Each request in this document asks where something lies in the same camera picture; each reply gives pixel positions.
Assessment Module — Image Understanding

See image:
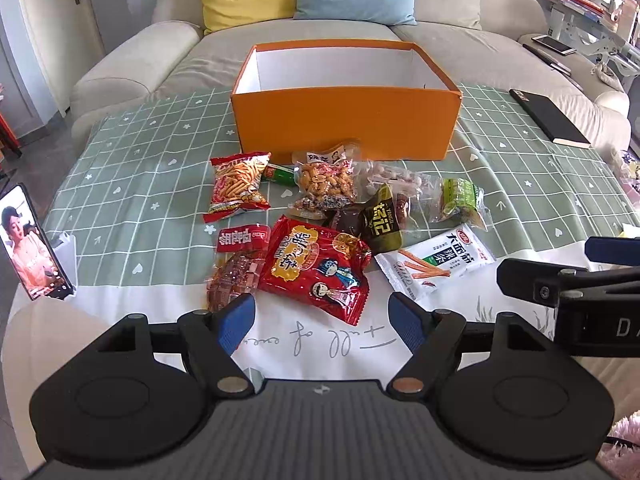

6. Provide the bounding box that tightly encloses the white spicy strips bag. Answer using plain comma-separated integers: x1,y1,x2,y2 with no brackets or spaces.
375,224,495,302

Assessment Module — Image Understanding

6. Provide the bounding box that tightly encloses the red braised meat pack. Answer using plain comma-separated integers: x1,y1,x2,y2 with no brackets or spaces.
206,223,271,312

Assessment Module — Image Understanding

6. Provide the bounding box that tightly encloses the dark green yellow snack pack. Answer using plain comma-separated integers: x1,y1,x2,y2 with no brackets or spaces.
359,184,402,256

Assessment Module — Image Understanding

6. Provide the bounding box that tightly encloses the green pickled vegetable pack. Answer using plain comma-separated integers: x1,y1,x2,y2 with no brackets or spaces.
430,178,491,231

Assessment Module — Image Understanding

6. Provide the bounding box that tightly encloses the large red snack bag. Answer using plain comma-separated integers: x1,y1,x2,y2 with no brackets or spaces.
258,216,372,326

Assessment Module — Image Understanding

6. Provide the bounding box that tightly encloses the clear quail egg pack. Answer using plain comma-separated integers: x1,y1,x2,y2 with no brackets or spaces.
354,160,434,200

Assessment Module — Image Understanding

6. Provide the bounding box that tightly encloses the dark red dates pack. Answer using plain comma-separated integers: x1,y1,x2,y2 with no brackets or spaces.
322,193,419,238

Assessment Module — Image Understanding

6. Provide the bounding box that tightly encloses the Mimi fries snack bag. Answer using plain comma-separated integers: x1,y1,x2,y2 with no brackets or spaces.
203,152,271,223

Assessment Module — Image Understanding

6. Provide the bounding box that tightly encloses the green sausage stick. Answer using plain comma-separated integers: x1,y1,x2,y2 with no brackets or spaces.
262,162,296,188

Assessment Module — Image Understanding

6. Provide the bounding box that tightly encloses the peanut snack bag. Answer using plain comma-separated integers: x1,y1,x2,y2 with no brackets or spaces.
288,143,360,220

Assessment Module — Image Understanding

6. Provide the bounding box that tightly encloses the black notebook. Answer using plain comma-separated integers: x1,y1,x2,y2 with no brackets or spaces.
509,89,591,148

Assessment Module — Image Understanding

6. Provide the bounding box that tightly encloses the black remote on sofa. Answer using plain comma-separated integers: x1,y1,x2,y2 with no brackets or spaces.
523,44,572,77

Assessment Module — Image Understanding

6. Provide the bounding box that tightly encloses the smartphone on stand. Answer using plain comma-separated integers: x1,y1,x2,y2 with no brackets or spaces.
1,183,75,300

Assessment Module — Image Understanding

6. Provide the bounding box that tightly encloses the white tablet on sofa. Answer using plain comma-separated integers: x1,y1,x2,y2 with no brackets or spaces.
532,35,576,56

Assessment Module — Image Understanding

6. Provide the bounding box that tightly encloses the orange cardboard box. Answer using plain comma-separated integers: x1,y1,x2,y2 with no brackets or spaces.
231,39,462,164

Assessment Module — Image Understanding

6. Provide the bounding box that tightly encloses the white desk shelf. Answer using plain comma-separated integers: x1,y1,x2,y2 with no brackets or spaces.
546,0,639,80

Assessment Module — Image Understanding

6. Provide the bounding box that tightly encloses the beige sofa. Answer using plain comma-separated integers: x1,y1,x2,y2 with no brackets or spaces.
70,0,631,162

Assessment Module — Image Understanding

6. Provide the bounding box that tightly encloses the white door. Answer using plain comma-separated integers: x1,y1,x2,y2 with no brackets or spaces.
18,0,104,114

